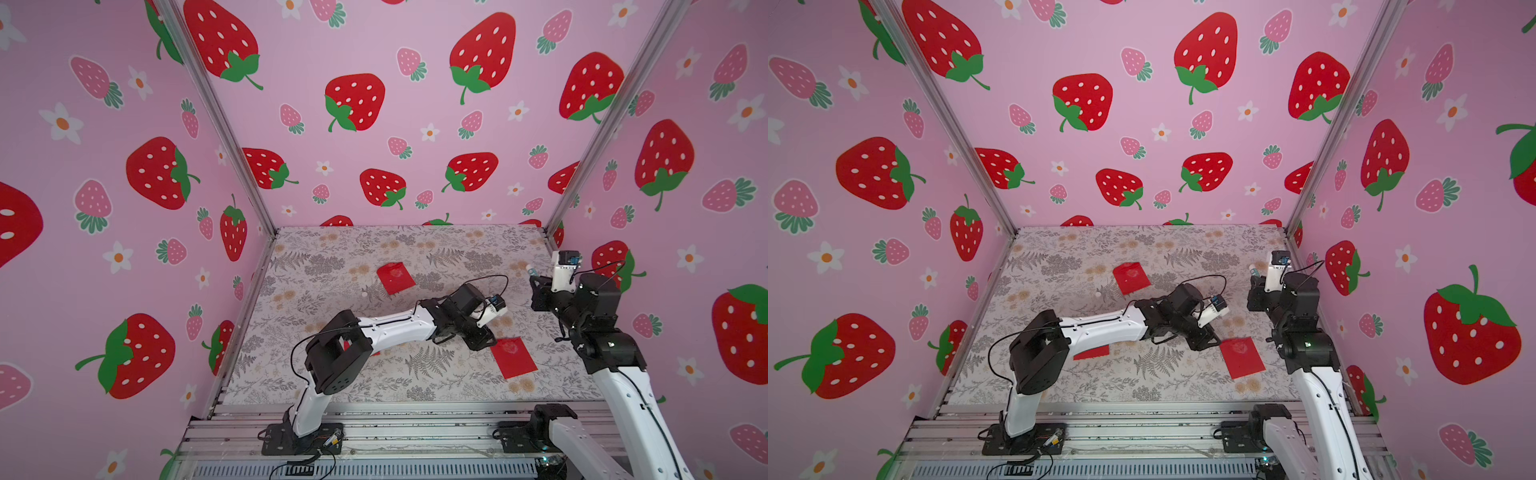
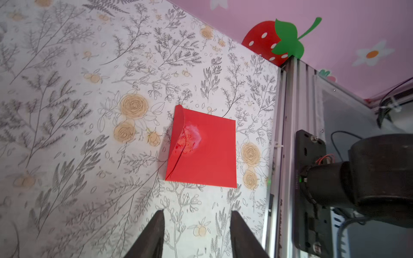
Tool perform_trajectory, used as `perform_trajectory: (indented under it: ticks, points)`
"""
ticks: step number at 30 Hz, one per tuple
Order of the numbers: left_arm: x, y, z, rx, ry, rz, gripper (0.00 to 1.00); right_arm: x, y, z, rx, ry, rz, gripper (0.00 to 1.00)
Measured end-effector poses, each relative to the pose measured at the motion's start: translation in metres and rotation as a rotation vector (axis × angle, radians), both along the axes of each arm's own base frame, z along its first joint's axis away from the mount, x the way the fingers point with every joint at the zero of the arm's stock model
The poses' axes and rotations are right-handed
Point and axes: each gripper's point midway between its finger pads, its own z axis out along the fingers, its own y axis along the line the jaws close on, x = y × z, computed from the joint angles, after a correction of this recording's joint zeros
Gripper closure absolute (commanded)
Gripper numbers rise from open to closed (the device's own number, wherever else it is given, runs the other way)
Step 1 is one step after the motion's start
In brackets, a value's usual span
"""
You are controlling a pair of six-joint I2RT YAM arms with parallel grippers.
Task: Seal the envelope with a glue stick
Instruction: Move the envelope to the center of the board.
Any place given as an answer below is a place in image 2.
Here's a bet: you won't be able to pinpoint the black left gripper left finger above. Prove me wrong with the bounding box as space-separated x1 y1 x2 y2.
125 210 165 258

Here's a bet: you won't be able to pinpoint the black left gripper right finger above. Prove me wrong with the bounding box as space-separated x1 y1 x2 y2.
230 211 269 258

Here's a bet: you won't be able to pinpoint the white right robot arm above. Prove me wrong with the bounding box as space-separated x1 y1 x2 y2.
295 130 413 229

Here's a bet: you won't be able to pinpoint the red envelope near right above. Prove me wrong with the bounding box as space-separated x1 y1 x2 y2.
165 105 237 188

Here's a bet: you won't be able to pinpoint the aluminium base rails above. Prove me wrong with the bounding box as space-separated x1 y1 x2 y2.
261 57 319 258

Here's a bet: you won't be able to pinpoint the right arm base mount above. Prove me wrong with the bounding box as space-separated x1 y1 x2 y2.
293 130 334 258

